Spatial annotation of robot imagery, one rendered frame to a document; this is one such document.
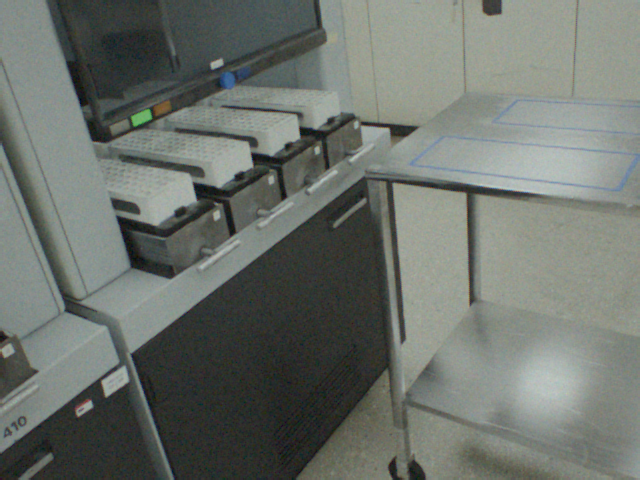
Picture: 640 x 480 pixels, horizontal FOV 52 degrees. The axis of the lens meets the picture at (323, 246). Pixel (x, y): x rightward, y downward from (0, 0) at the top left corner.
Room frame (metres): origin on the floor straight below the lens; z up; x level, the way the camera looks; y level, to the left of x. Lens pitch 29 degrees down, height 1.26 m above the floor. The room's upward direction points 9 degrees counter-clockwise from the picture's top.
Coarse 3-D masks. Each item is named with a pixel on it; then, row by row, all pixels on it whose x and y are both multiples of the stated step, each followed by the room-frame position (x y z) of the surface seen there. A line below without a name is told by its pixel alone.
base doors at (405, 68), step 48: (384, 0) 3.36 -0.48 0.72; (432, 0) 3.20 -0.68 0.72; (480, 0) 3.05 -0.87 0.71; (528, 0) 2.92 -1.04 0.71; (576, 0) 2.79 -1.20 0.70; (624, 0) 2.67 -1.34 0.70; (384, 48) 3.38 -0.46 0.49; (432, 48) 3.21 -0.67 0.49; (480, 48) 3.06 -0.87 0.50; (528, 48) 2.91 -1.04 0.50; (576, 48) 2.78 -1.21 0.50; (624, 48) 2.66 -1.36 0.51; (384, 96) 3.39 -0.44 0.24; (432, 96) 3.22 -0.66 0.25; (576, 96) 2.78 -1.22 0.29; (624, 96) 2.65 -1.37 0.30
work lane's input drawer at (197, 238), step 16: (192, 208) 1.01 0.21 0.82; (208, 208) 1.02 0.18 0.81; (128, 224) 1.00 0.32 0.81; (144, 224) 0.97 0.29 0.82; (160, 224) 0.96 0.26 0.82; (176, 224) 0.96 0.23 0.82; (192, 224) 0.97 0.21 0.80; (208, 224) 1.00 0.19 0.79; (224, 224) 1.03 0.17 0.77; (128, 240) 0.99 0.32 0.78; (144, 240) 0.96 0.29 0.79; (160, 240) 0.94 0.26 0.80; (176, 240) 0.94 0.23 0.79; (192, 240) 0.97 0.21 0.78; (208, 240) 0.99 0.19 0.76; (224, 240) 1.02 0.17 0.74; (144, 256) 0.97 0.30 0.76; (160, 256) 0.94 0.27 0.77; (176, 256) 0.94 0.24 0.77; (192, 256) 0.96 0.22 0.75; (208, 256) 0.96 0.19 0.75; (224, 256) 0.96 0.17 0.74; (176, 272) 0.93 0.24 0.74
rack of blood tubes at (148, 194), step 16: (112, 176) 1.10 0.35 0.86; (128, 176) 1.08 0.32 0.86; (144, 176) 1.07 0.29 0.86; (160, 176) 1.06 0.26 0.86; (176, 176) 1.05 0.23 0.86; (112, 192) 1.02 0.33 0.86; (128, 192) 1.01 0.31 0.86; (144, 192) 0.99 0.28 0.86; (160, 192) 0.99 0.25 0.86; (176, 192) 1.01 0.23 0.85; (192, 192) 1.04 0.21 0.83; (128, 208) 1.07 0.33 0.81; (144, 208) 0.97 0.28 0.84; (160, 208) 0.98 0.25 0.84; (176, 208) 1.00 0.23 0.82
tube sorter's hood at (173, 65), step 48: (96, 0) 1.02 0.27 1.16; (144, 0) 1.09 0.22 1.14; (192, 0) 1.17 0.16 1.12; (240, 0) 1.26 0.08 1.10; (288, 0) 1.37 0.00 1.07; (96, 48) 1.00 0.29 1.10; (144, 48) 1.07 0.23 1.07; (192, 48) 1.15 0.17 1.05; (240, 48) 1.24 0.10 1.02; (288, 48) 1.33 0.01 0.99; (96, 96) 0.98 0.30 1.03; (144, 96) 1.05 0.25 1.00; (192, 96) 1.11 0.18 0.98
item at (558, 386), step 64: (448, 128) 1.20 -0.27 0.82; (512, 128) 1.14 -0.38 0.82; (576, 128) 1.10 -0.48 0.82; (384, 192) 1.06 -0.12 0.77; (512, 192) 0.89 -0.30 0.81; (576, 192) 0.85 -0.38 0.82; (384, 256) 1.05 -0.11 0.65; (384, 320) 1.06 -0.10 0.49; (512, 320) 1.27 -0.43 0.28; (448, 384) 1.08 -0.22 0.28; (512, 384) 1.05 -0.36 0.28; (576, 384) 1.02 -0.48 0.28; (576, 448) 0.86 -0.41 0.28
